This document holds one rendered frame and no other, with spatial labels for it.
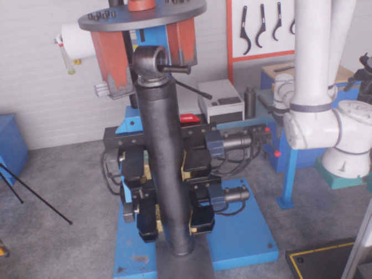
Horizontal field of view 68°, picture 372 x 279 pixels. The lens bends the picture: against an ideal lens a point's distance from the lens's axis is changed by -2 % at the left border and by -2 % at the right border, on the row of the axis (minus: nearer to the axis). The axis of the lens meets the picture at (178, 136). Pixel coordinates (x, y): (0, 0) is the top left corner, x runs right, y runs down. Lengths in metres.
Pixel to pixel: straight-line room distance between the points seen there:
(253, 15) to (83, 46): 2.05
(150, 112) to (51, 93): 2.52
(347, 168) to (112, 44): 1.09
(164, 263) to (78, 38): 1.74
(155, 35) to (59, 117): 2.42
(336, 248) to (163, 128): 1.37
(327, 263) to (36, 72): 3.41
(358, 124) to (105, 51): 1.04
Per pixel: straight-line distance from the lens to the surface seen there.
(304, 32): 1.13
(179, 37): 1.44
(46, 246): 2.88
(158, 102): 1.41
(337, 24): 1.28
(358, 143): 1.27
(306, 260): 2.07
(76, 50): 2.28
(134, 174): 1.61
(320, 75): 1.14
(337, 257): 2.14
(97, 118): 3.86
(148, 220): 1.99
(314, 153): 3.17
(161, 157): 1.58
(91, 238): 2.75
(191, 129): 1.81
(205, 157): 1.65
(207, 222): 1.92
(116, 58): 1.30
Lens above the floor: 2.00
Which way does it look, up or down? 32 degrees down
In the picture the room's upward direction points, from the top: 7 degrees counter-clockwise
